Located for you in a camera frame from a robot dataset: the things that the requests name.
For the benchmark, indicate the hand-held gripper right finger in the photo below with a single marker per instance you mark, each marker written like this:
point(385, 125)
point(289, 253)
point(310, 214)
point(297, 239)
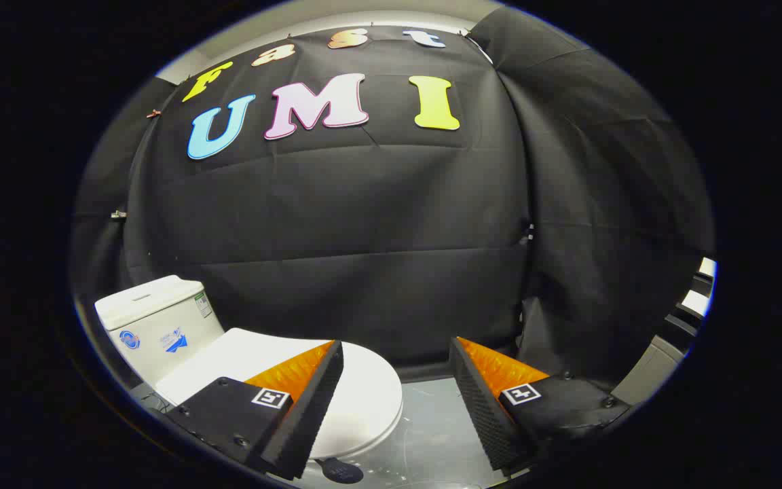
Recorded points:
point(482, 414)

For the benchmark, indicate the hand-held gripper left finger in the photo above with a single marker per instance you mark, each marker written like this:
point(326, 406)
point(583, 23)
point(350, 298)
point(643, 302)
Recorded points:
point(309, 414)

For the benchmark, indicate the grey panel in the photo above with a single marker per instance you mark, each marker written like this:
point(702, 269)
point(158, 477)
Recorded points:
point(649, 370)

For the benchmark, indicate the black backdrop cloth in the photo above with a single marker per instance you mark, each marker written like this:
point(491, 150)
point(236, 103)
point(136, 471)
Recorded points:
point(364, 224)

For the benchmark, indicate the white and black rack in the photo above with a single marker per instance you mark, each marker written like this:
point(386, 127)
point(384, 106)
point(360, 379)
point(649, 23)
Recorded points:
point(700, 302)

